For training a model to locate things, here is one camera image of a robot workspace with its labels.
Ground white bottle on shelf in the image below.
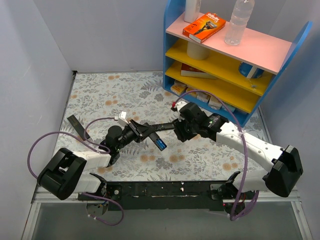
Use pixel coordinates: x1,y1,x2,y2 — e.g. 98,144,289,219
184,0,201,23

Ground light blue tissue pack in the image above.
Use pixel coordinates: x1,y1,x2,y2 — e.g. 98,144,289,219
221,102,236,113

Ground orange razor box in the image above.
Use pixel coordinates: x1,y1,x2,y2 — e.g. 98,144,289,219
182,12,227,44

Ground white tissue pack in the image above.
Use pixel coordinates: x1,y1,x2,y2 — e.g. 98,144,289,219
196,91,211,104
208,96,222,110

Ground black battery cover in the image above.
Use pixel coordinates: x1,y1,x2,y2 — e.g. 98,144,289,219
67,115,91,141

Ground white paper roll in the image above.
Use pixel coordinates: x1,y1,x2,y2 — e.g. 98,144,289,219
186,41,210,60

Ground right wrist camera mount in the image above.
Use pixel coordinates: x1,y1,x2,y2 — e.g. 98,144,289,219
171,101,187,112

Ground red white book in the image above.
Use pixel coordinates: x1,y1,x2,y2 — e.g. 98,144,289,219
180,63,217,80

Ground clear plastic bottle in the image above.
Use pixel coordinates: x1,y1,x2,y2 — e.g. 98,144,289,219
224,0,255,46

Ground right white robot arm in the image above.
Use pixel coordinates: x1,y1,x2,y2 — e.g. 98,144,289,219
172,101,303,199

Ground floral table mat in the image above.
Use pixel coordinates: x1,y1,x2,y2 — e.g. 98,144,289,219
65,71,261,181

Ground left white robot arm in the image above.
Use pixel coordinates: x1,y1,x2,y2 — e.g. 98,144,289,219
37,121,166,200

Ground blue battery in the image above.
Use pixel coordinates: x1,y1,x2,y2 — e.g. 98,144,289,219
156,139,167,151

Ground black remote control body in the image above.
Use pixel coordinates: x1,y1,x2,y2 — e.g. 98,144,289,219
148,132,167,151

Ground blue shelf unit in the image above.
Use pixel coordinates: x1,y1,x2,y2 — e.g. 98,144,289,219
163,0,313,126

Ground orange tissue pack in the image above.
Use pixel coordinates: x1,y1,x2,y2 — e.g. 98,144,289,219
185,87,198,98

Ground black remote with buttons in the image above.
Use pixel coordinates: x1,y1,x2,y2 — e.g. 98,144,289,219
151,122,175,132

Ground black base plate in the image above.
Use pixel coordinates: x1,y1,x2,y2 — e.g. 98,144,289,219
77,180,247,212

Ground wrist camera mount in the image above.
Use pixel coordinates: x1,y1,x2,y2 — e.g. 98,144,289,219
171,101,187,112
113,111,129,127

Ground yellow tissue pack left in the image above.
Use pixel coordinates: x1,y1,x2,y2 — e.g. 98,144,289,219
170,80,187,96

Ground white tissue pack right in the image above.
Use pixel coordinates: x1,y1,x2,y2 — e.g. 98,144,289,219
208,96,222,110

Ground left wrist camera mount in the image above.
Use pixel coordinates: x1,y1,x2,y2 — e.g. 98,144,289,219
113,111,129,127

